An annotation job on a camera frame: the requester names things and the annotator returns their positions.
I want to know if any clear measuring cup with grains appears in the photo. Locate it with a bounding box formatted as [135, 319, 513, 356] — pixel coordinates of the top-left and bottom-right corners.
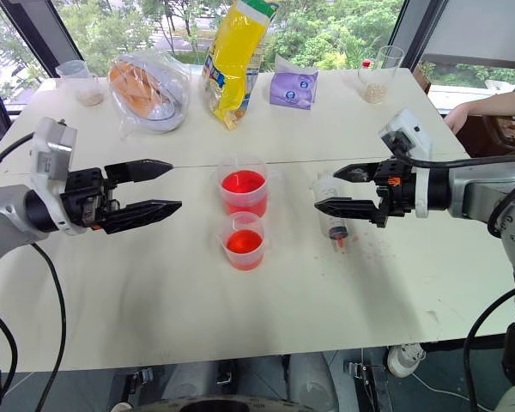
[55, 59, 106, 107]

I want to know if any large cup with red liquid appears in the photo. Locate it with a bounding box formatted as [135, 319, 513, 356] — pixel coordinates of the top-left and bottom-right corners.
[217, 155, 282, 219]

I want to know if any white round device under table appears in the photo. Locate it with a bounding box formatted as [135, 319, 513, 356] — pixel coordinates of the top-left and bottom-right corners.
[385, 342, 427, 379]

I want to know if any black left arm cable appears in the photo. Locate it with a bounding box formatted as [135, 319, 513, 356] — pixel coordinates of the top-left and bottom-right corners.
[0, 242, 68, 412]

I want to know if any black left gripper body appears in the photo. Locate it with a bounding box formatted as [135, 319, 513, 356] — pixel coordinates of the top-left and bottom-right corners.
[60, 167, 122, 230]

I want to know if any tall clear glass with grains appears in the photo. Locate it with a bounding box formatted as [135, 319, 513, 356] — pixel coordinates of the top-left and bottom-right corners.
[357, 45, 406, 106]

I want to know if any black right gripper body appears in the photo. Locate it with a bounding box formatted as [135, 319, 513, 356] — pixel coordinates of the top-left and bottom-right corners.
[370, 158, 418, 229]

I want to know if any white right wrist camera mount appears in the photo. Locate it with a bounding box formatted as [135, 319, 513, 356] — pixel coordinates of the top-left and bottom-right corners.
[378, 107, 433, 219]

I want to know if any bystander bare hand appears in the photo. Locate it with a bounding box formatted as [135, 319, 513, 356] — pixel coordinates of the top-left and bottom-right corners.
[444, 104, 472, 135]

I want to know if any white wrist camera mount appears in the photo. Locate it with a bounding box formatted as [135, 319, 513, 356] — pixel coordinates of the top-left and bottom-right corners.
[378, 107, 433, 219]
[28, 116, 88, 236]

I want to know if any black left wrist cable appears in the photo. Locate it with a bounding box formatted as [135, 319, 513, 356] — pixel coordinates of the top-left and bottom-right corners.
[0, 131, 36, 182]

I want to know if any brown wooden chair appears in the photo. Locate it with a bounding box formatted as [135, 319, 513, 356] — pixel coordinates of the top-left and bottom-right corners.
[462, 112, 515, 159]

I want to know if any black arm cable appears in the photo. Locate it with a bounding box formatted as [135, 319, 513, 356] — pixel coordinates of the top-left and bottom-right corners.
[462, 288, 515, 412]
[0, 242, 68, 412]

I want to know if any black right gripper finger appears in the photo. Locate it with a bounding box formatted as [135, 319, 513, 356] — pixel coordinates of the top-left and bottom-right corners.
[332, 161, 386, 184]
[313, 197, 382, 223]

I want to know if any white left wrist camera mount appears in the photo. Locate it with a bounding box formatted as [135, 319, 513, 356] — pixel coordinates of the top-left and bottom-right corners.
[28, 116, 88, 236]

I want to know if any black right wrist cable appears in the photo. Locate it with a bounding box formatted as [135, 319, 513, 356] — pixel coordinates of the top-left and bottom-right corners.
[390, 141, 515, 239]

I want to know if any thin white floor cable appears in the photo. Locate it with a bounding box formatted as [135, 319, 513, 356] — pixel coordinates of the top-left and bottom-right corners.
[409, 369, 471, 398]

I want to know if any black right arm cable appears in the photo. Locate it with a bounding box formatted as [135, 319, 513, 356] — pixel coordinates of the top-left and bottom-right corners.
[462, 288, 515, 412]

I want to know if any clear plastic syringe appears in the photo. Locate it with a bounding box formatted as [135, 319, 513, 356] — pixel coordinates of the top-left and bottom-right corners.
[312, 170, 349, 255]

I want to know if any small cup with red liquid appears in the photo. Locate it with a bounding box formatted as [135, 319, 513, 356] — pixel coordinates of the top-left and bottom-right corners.
[215, 210, 266, 272]

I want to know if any clear bag with orange plates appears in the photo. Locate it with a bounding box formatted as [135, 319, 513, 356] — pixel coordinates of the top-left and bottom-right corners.
[106, 48, 193, 142]

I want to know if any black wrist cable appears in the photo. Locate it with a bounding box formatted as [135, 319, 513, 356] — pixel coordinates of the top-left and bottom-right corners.
[390, 141, 515, 239]
[0, 131, 36, 182]

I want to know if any purple tissue pack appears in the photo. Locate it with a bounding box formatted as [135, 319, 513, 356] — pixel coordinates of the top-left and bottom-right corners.
[269, 55, 320, 111]

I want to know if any black window frame post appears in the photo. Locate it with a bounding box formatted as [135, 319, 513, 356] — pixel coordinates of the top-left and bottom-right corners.
[0, 0, 91, 79]
[386, 0, 450, 70]

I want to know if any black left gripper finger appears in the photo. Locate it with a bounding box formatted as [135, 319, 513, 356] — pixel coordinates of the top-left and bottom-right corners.
[97, 198, 184, 235]
[104, 158, 174, 187]

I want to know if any yellow snack bag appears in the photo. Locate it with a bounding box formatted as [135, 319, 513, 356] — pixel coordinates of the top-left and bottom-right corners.
[202, 0, 281, 132]

